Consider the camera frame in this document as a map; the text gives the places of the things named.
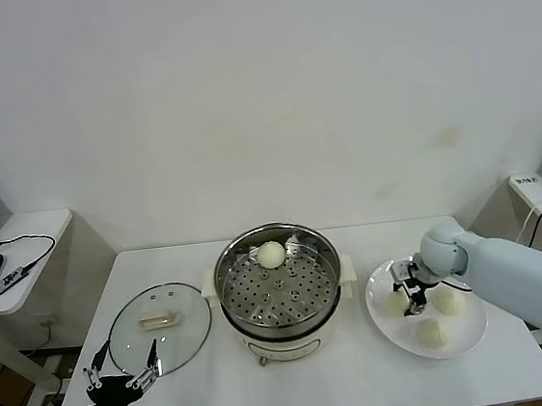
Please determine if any round glass pot lid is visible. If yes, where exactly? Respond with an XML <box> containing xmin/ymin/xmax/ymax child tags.
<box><xmin>102</xmin><ymin>279</ymin><xmax>220</xmax><ymax>385</ymax></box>

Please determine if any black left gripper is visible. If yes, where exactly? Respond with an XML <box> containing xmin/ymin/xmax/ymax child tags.
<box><xmin>74</xmin><ymin>335</ymin><xmax>167</xmax><ymax>406</ymax></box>

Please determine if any white side table with mouse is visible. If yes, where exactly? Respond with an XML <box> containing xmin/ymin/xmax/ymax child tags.
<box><xmin>0</xmin><ymin>206</ymin><xmax>92</xmax><ymax>402</ymax></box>

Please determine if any white steamed baozi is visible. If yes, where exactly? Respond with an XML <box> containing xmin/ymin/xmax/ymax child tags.
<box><xmin>428</xmin><ymin>285</ymin><xmax>468</xmax><ymax>319</ymax></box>
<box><xmin>255</xmin><ymin>237</ymin><xmax>288</xmax><ymax>270</ymax></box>
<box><xmin>415</xmin><ymin>316</ymin><xmax>455</xmax><ymax>351</ymax></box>
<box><xmin>384</xmin><ymin>290</ymin><xmax>413</xmax><ymax>318</ymax></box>

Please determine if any steel steamer pot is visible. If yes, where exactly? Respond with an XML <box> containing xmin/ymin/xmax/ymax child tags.
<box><xmin>199</xmin><ymin>252</ymin><xmax>366</xmax><ymax>374</ymax></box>

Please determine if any white oval plate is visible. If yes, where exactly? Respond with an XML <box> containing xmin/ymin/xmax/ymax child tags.
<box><xmin>361</xmin><ymin>248</ymin><xmax>493</xmax><ymax>366</ymax></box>

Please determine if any perforated steel steamer basket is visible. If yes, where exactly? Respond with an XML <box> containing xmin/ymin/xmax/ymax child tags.
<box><xmin>208</xmin><ymin>214</ymin><xmax>349</xmax><ymax>334</ymax></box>

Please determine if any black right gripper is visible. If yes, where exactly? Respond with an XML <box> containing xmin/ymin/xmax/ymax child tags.
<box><xmin>387</xmin><ymin>254</ymin><xmax>432</xmax><ymax>318</ymax></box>

